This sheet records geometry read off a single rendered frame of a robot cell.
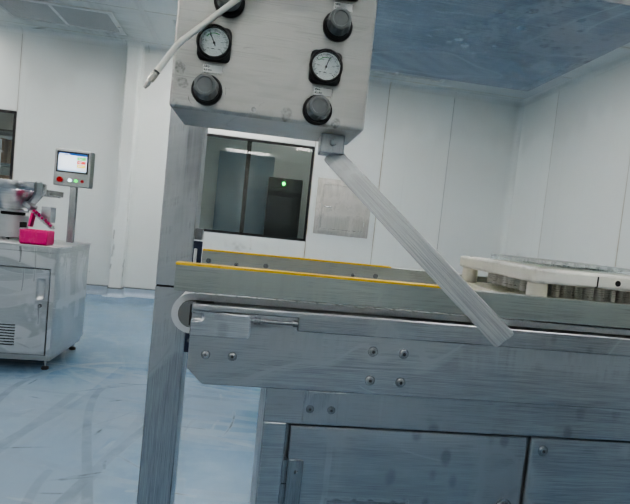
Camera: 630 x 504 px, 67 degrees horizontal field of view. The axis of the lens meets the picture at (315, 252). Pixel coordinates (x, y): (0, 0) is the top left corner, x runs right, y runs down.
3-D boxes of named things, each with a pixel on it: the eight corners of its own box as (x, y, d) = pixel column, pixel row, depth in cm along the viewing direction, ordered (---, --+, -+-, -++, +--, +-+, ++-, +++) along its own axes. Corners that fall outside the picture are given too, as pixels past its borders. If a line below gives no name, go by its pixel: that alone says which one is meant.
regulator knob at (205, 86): (186, 98, 50) (190, 54, 50) (190, 103, 52) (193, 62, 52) (219, 102, 50) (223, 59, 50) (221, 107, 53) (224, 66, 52)
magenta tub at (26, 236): (17, 243, 283) (18, 228, 283) (27, 242, 295) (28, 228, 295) (46, 245, 286) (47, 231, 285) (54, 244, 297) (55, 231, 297)
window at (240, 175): (191, 230, 570) (199, 132, 564) (191, 229, 571) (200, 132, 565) (305, 241, 588) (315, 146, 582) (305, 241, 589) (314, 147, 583)
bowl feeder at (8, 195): (-35, 236, 291) (-31, 175, 290) (-4, 234, 327) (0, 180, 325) (49, 244, 298) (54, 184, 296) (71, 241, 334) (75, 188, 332)
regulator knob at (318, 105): (302, 118, 51) (307, 78, 51) (300, 123, 54) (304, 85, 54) (333, 122, 52) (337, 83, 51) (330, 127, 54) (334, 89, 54)
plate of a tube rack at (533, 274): (533, 282, 64) (535, 267, 64) (458, 265, 88) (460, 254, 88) (697, 298, 67) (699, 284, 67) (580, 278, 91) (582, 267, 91)
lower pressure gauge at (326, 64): (308, 79, 52) (311, 45, 52) (306, 83, 54) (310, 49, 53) (341, 84, 53) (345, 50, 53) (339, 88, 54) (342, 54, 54)
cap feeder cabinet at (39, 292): (-64, 366, 280) (-56, 237, 276) (-11, 341, 336) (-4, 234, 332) (49, 372, 288) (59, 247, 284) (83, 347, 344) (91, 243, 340)
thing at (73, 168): (47, 241, 318) (54, 147, 315) (53, 240, 328) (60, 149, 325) (83, 244, 321) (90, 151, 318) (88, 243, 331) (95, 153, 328)
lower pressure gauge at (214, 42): (194, 56, 51) (197, 20, 51) (195, 60, 52) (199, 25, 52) (229, 61, 51) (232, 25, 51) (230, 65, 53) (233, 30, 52)
